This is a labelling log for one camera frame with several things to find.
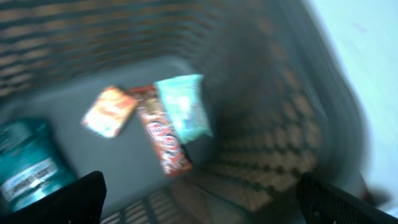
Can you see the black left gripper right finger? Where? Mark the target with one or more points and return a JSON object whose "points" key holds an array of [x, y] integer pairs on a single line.
{"points": [[322, 203]]}

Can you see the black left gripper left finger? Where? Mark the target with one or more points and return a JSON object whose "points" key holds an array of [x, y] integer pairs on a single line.
{"points": [[79, 202]]}

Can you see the blue mouthwash bottle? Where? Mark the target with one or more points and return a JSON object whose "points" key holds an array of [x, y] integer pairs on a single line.
{"points": [[32, 166]]}

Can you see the small orange candy box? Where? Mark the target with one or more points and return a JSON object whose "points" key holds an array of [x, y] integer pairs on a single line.
{"points": [[110, 112]]}

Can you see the orange Toppo snack box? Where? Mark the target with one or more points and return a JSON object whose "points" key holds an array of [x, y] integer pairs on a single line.
{"points": [[160, 131]]}

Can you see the teal snack packet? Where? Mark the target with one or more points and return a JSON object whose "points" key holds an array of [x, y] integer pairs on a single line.
{"points": [[182, 100]]}

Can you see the grey plastic shopping basket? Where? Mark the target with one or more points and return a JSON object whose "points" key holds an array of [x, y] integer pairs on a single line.
{"points": [[277, 106]]}

